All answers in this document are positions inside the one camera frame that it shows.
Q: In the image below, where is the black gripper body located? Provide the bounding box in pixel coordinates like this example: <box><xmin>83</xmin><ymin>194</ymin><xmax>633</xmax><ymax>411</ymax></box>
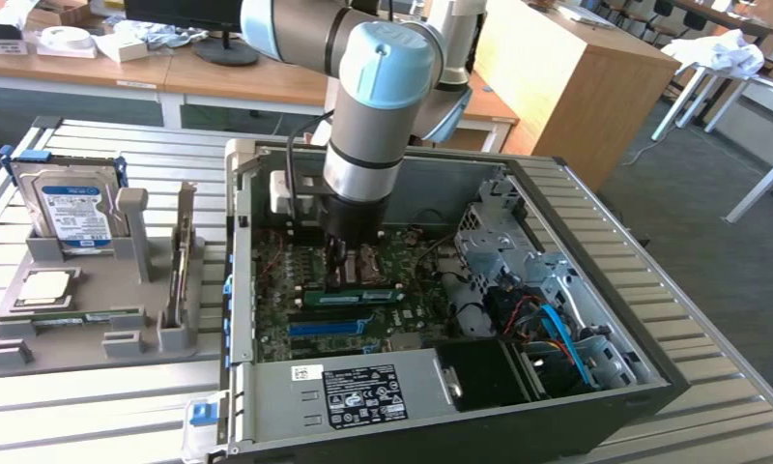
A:
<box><xmin>324</xmin><ymin>191</ymin><xmax>392</xmax><ymax>253</ymax></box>

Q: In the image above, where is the green RAM stick in slot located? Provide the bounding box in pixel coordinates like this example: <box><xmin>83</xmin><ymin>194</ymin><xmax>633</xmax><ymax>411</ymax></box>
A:
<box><xmin>303</xmin><ymin>284</ymin><xmax>407</xmax><ymax>309</ymax></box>

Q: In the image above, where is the CPU socket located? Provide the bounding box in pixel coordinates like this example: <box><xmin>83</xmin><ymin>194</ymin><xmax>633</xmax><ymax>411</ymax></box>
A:
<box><xmin>340</xmin><ymin>245</ymin><xmax>389</xmax><ymax>287</ymax></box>

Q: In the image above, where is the green motherboard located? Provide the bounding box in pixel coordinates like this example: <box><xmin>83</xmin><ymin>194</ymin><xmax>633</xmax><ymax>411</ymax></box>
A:
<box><xmin>249</xmin><ymin>225</ymin><xmax>460</xmax><ymax>364</ymax></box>

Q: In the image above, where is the blue expansion slot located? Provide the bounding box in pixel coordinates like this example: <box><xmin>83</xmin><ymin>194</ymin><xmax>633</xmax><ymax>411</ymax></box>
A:
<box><xmin>288</xmin><ymin>316</ymin><xmax>376</xmax><ymax>339</ymax></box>

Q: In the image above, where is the metal disk bay cage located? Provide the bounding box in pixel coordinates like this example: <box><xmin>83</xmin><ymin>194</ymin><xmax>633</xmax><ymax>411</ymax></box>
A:
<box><xmin>452</xmin><ymin>174</ymin><xmax>653</xmax><ymax>391</ymax></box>

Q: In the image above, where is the graphics card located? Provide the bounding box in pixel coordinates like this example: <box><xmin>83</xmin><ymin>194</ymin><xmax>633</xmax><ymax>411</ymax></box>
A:
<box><xmin>165</xmin><ymin>181</ymin><xmax>200</xmax><ymax>331</ymax></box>

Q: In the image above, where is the grey power supply unit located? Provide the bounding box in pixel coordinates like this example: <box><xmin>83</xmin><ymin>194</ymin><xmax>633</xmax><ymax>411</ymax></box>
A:
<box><xmin>239</xmin><ymin>348</ymin><xmax>467</xmax><ymax>450</ymax></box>

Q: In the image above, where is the grey parts rack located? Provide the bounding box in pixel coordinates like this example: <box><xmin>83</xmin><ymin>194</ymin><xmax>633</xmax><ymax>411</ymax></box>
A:
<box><xmin>0</xmin><ymin>181</ymin><xmax>212</xmax><ymax>374</ymax></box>

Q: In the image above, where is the black round monitor stand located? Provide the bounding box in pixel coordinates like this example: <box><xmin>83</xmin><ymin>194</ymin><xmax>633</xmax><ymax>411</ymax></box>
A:
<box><xmin>193</xmin><ymin>29</ymin><xmax>260</xmax><ymax>67</ymax></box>

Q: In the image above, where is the hard disk with blue caddy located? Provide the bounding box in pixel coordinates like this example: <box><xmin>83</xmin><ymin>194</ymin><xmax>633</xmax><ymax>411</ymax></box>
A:
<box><xmin>0</xmin><ymin>143</ymin><xmax>128</xmax><ymax>253</ymax></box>

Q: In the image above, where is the wooden cabinet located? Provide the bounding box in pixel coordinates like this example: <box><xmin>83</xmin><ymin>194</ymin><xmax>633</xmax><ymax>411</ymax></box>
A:
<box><xmin>469</xmin><ymin>0</ymin><xmax>683</xmax><ymax>194</ymax></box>

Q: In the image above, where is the open black PC case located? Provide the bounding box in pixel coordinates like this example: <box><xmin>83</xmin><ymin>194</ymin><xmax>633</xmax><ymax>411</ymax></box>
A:
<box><xmin>183</xmin><ymin>137</ymin><xmax>692</xmax><ymax>464</ymax></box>

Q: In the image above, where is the silver CPU chip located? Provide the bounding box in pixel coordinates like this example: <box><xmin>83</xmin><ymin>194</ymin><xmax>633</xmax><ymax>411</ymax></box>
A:
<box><xmin>12</xmin><ymin>269</ymin><xmax>87</xmax><ymax>310</ymax></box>

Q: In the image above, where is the wooden desk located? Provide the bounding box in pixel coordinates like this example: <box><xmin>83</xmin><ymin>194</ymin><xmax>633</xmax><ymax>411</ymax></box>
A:
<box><xmin>0</xmin><ymin>14</ymin><xmax>523</xmax><ymax>146</ymax></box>

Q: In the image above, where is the small white box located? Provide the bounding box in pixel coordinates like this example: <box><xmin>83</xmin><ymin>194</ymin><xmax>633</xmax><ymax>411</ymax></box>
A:
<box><xmin>108</xmin><ymin>41</ymin><xmax>149</xmax><ymax>63</ymax></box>

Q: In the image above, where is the black computer monitor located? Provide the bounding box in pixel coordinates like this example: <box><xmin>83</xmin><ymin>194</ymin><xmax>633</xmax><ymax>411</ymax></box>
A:
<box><xmin>123</xmin><ymin>0</ymin><xmax>245</xmax><ymax>34</ymax></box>

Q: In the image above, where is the white round device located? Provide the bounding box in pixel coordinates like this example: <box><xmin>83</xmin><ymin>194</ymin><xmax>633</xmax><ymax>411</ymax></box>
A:
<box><xmin>35</xmin><ymin>26</ymin><xmax>97</xmax><ymax>59</ymax></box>

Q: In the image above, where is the black office chair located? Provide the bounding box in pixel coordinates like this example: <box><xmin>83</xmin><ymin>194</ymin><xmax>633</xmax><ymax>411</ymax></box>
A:
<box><xmin>637</xmin><ymin>0</ymin><xmax>679</xmax><ymax>47</ymax></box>

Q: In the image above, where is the white cardboard box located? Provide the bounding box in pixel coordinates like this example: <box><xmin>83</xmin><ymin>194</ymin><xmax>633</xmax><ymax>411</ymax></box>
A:
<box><xmin>0</xmin><ymin>21</ymin><xmax>28</xmax><ymax>56</ymax></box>

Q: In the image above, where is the white crumpled cloth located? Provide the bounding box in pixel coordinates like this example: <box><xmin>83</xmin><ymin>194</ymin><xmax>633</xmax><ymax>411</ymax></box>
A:
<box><xmin>660</xmin><ymin>28</ymin><xmax>766</xmax><ymax>81</ymax></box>

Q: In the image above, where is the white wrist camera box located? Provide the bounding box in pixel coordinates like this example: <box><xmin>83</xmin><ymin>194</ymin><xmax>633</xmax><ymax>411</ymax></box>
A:
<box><xmin>268</xmin><ymin>170</ymin><xmax>329</xmax><ymax>217</ymax></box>

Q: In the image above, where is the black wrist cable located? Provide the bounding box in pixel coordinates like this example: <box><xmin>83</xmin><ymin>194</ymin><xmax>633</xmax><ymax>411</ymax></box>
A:
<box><xmin>284</xmin><ymin>109</ymin><xmax>336</xmax><ymax>234</ymax></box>

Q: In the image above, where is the blue flat SATA wire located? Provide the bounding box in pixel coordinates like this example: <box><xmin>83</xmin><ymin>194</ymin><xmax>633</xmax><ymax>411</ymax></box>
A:
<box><xmin>539</xmin><ymin>298</ymin><xmax>596</xmax><ymax>389</ymax></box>

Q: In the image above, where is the white frame table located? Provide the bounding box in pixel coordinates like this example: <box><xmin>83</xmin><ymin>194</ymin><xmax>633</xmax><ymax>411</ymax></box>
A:
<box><xmin>649</xmin><ymin>61</ymin><xmax>773</xmax><ymax>224</ymax></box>

